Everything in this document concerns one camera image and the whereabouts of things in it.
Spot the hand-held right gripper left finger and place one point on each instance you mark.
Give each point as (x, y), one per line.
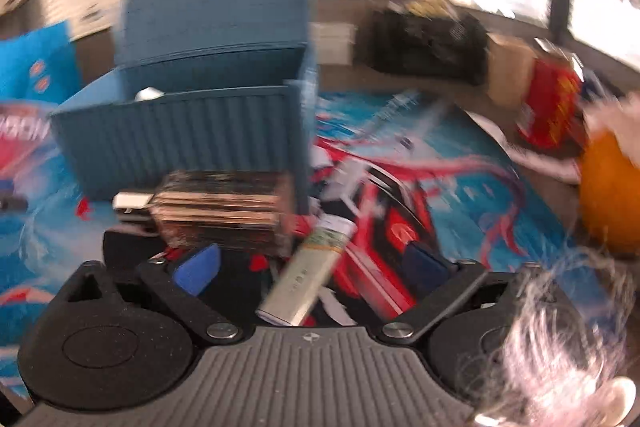
(197, 269)

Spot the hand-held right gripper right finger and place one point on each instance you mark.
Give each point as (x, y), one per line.
(422, 264)

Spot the brown rectangular box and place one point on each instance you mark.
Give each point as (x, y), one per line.
(220, 212)

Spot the silver tube with green label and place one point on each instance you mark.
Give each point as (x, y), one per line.
(305, 277)

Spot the blue ribbed storage box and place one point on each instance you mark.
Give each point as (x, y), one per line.
(200, 132)

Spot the red toy car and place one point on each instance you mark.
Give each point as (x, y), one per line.
(395, 227)

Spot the red and blue printed mouse mat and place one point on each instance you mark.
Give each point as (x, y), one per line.
(465, 192)

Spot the orange round object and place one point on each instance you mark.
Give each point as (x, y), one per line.
(610, 197)

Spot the red snack bag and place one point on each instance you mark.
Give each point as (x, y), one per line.
(550, 107)

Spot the brown cardboard box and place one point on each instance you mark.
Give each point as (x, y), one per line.
(510, 67)

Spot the black bag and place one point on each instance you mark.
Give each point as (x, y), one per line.
(425, 44)

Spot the blue paper gift bag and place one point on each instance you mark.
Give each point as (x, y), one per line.
(35, 62)

